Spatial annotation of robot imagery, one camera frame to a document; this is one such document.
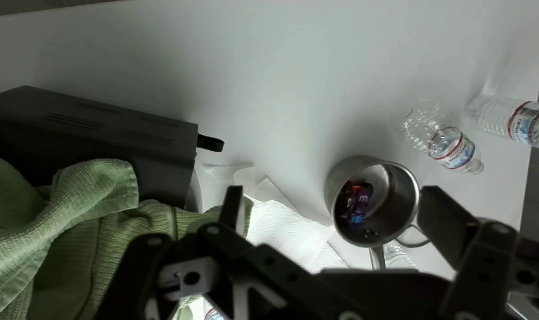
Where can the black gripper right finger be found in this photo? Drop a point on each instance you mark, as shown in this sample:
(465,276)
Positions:
(447,224)

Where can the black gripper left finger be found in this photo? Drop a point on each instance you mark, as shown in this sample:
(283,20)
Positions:
(225,240)

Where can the clear water bottle red label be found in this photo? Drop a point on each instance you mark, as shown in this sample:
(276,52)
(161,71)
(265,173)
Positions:
(427,130)

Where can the white paper towel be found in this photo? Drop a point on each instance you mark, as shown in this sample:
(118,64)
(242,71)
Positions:
(274,221)

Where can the metal cup with items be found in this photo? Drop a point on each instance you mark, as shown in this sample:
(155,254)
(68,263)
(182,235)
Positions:
(370,201)

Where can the green waffle cloth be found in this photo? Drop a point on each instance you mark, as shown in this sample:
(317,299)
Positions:
(61,244)

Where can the black box appliance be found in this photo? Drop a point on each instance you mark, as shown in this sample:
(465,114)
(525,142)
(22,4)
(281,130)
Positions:
(43,132)

